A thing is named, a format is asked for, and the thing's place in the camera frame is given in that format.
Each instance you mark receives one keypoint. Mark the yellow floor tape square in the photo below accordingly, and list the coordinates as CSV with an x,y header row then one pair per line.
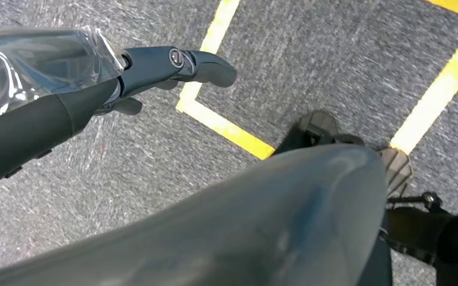
x,y
221,127

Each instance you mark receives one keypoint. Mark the black robot foot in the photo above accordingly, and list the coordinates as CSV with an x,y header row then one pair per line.
x,y
320,126

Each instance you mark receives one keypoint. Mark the clear plastic film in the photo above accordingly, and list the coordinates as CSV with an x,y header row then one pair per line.
x,y
35,63

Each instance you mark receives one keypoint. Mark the black robot leg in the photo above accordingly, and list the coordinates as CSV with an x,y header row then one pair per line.
x,y
418,233

